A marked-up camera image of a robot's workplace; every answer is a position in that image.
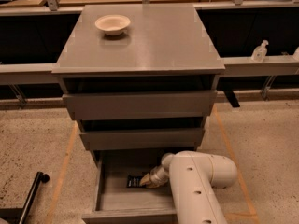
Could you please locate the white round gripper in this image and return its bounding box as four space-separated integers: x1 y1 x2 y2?
139 165 169 189

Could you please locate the dark rxbar blueberry bar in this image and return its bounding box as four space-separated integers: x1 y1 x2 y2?
126 175 144 188

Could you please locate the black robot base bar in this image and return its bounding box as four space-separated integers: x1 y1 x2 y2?
0 172 50 224

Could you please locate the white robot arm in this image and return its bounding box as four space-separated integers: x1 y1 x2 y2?
140 151 237 224

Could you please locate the grey bottom drawer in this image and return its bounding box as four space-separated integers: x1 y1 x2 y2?
82 147 182 224

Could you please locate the grey drawer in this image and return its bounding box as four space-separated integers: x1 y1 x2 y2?
63 91 216 120
80 128 204 150
82 147 182 224

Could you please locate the grey middle drawer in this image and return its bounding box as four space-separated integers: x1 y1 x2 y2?
80 128 204 150

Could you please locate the grey top drawer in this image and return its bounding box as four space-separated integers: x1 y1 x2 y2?
63 91 216 120

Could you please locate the grey drawer cabinet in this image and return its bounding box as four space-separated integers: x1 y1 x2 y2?
51 3 226 166

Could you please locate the white ceramic bowl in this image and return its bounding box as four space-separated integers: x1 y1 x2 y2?
94 15 131 36

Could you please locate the clear pump sanitizer bottle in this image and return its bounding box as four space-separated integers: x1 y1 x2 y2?
251 40 269 63

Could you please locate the black bracket under rail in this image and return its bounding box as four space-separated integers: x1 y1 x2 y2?
224 90 240 108

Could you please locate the grey metal rail frame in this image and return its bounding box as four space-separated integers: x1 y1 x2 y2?
0 0 299 85

